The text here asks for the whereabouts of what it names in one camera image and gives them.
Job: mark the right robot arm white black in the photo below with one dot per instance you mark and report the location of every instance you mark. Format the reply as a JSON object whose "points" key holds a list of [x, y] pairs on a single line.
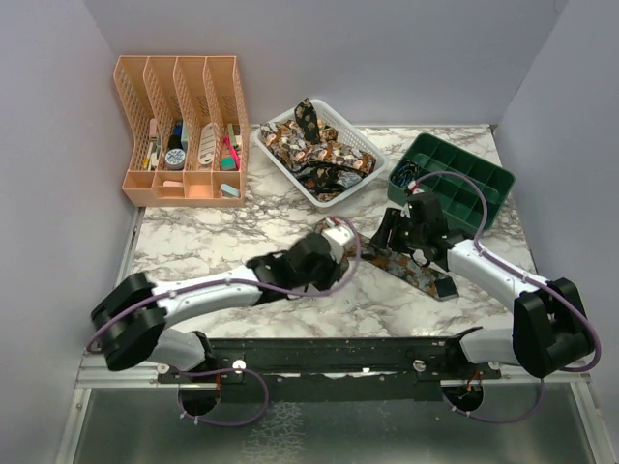
{"points": [[550, 330]]}

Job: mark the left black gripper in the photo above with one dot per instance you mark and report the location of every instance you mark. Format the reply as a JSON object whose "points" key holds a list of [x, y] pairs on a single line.
{"points": [[335, 275]]}

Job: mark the round blue tin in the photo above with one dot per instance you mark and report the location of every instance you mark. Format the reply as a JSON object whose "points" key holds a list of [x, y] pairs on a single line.
{"points": [[175, 159]]}

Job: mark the peach plastic desk organizer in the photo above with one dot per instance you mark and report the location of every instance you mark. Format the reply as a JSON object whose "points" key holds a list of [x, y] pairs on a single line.
{"points": [[188, 102]]}

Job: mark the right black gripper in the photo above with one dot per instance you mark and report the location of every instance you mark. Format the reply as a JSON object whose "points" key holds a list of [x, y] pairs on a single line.
{"points": [[393, 218]]}

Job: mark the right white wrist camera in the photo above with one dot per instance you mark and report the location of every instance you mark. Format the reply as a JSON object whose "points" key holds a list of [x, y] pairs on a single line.
{"points": [[414, 188]]}

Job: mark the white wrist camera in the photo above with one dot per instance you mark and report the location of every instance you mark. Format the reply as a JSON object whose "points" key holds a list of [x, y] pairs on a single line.
{"points": [[338, 233], [414, 188]]}

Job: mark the teal eraser block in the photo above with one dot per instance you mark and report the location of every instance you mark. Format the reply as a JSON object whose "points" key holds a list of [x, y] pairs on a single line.
{"points": [[228, 163]]}

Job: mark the orange floral tie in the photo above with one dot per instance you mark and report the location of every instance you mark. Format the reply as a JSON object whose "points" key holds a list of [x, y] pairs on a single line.
{"points": [[434, 283]]}

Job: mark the pile of patterned ties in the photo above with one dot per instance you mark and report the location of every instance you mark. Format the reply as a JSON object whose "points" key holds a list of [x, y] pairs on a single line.
{"points": [[313, 153]]}

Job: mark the pink marker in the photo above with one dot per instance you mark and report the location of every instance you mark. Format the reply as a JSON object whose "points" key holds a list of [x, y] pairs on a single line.
{"points": [[231, 150]]}

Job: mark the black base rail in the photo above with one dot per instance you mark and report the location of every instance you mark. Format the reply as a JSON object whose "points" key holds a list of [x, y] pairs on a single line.
{"points": [[332, 369]]}

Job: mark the green compartment tray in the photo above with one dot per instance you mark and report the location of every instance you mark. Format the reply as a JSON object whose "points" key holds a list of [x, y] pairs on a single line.
{"points": [[461, 205]]}

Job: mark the white plastic lattice basket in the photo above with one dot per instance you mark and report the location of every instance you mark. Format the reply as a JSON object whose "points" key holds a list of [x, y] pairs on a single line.
{"points": [[347, 132]]}

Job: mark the rolled tie in tray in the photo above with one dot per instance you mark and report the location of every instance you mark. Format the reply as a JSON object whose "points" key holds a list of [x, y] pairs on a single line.
{"points": [[405, 173]]}

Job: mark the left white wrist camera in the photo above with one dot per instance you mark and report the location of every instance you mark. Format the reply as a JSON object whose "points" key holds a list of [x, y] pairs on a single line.
{"points": [[338, 233]]}

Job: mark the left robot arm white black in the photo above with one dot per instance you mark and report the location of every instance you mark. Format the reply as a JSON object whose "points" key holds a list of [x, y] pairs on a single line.
{"points": [[134, 322]]}

